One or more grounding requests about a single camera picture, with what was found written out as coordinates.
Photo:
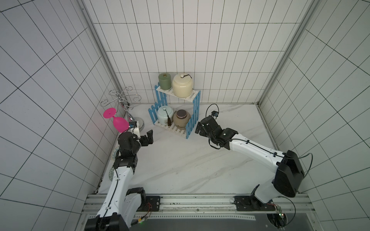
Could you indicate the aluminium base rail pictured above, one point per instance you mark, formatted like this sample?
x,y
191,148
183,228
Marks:
x,y
209,206

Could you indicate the green tea canister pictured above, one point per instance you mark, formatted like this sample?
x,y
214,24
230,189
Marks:
x,y
165,81

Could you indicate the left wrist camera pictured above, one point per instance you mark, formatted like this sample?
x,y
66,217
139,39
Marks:
x,y
134,128

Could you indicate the yellow patterned plate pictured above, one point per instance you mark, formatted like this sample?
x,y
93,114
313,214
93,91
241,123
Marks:
x,y
114,154

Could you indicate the blue white wooden shelf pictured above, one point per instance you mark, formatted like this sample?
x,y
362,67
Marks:
x,y
161,96

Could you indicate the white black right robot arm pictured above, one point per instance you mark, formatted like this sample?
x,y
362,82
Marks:
x,y
287,168

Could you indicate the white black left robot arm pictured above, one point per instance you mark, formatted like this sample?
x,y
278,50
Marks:
x,y
121,203

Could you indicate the light blue tea canister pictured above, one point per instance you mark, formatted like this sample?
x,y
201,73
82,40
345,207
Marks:
x,y
165,115

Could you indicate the cream tea canister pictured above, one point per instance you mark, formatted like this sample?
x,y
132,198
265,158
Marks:
x,y
182,85

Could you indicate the brown tea canister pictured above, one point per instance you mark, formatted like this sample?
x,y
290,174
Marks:
x,y
181,118

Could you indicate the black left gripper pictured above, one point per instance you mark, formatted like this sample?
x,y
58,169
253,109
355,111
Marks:
x,y
143,138

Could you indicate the chrome glass holder stand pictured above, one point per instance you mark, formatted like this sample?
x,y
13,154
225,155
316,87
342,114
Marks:
x,y
122,98

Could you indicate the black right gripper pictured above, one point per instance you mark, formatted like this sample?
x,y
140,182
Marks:
x,y
204,126

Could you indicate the pink plastic wine glass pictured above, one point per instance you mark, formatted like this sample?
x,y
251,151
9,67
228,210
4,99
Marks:
x,y
119,123

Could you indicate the green patterned plate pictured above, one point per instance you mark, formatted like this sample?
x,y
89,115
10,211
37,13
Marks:
x,y
111,174

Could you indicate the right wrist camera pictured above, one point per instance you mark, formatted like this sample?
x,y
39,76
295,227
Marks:
x,y
215,114

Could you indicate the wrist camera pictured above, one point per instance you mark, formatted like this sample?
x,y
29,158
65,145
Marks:
x,y
134,128
215,114

